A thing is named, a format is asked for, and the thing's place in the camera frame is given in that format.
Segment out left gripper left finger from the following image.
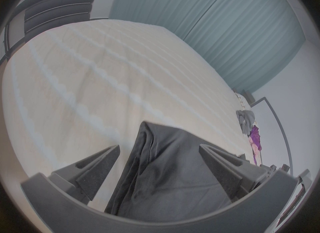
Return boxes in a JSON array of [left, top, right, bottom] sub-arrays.
[[51, 144, 121, 205]]

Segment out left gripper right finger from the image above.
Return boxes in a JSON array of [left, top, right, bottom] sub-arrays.
[[199, 144, 268, 203]]

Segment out black T-shirt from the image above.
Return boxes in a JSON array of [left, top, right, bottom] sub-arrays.
[[104, 121, 250, 222]]

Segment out pile of clothes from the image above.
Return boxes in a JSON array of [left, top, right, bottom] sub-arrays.
[[249, 125, 263, 165]]

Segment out bed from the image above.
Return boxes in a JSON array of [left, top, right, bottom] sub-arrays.
[[0, 19, 293, 223]]

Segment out grey garment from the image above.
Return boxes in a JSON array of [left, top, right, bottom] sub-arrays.
[[236, 110, 255, 135]]

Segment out white printed pillow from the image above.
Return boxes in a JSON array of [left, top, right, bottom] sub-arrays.
[[234, 90, 250, 110]]

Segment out grey bedside table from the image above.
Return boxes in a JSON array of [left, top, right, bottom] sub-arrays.
[[241, 89, 255, 102]]

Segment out blue-green curtain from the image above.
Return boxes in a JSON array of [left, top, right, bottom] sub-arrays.
[[182, 0, 307, 93], [109, 0, 243, 37]]

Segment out black chest of drawers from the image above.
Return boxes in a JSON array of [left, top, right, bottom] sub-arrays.
[[24, 0, 95, 37]]

